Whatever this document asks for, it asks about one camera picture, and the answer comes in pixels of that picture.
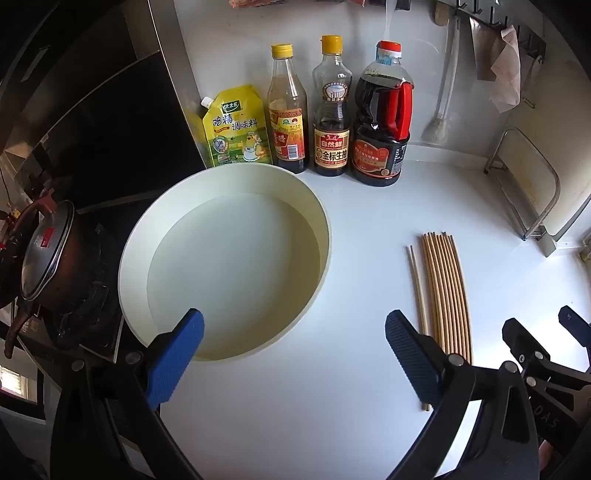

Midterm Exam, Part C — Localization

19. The black gas stove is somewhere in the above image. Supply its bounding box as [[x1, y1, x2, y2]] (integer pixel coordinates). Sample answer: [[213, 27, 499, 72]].
[[0, 185, 126, 366]]

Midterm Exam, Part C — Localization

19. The vinegar bottle with yellow cap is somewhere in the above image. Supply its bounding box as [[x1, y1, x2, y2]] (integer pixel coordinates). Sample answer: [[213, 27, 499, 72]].
[[268, 44, 309, 175]]

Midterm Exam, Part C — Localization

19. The black range hood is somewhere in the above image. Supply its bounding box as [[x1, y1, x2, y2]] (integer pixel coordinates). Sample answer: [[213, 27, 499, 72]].
[[0, 0, 207, 217]]

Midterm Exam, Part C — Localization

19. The yellow seasoning pouch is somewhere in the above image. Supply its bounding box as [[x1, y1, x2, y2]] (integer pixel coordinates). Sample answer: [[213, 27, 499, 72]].
[[199, 84, 273, 168]]

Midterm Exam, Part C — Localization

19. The dark pot with metal lid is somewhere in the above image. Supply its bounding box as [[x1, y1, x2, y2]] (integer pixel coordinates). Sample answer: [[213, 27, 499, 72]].
[[0, 187, 110, 359]]

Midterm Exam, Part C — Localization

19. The white hanging cloth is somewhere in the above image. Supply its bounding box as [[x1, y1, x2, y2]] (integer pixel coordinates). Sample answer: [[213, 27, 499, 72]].
[[488, 25, 522, 113]]

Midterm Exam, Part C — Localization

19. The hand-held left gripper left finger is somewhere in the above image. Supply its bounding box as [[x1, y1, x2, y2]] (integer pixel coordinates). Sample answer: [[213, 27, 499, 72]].
[[50, 308, 205, 480]]

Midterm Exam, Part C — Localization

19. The brown hanging cloth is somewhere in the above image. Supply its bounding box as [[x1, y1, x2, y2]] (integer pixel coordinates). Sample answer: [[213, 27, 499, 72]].
[[470, 17, 504, 83]]

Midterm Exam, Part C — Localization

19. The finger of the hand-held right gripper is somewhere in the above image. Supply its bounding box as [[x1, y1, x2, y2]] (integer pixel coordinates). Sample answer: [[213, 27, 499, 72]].
[[558, 305, 591, 352], [502, 318, 591, 385]]

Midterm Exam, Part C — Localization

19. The metal board rack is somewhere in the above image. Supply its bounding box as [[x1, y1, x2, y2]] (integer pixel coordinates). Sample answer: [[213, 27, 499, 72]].
[[484, 127, 561, 258]]

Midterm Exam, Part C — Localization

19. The wall hook rail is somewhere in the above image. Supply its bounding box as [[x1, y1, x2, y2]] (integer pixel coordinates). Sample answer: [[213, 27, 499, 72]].
[[455, 0, 546, 60]]

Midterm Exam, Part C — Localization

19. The bunch of wooden chopsticks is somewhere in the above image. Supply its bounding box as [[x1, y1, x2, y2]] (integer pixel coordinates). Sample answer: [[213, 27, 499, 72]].
[[420, 232, 474, 365]]

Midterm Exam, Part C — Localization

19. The large soy sauce bottle red handle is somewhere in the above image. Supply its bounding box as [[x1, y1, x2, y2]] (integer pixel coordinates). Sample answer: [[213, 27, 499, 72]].
[[350, 40, 413, 188]]

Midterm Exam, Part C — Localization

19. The person's right hand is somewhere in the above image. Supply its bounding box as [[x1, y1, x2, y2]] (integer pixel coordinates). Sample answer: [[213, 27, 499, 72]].
[[538, 439, 555, 479]]

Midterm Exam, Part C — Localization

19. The soy sauce bottle yellow cap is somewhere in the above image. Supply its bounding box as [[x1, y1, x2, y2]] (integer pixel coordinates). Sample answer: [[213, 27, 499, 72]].
[[312, 35, 351, 177]]

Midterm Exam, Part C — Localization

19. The white round tray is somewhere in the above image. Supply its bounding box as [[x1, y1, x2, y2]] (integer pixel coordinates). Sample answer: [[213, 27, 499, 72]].
[[119, 165, 332, 362]]

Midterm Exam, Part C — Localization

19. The white dish brush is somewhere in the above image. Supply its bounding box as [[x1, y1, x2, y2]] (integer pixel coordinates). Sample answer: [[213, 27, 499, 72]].
[[421, 0, 462, 145]]

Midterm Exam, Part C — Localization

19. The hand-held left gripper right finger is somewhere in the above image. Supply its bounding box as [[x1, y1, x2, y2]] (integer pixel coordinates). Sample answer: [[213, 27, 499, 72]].
[[385, 310, 541, 480]]

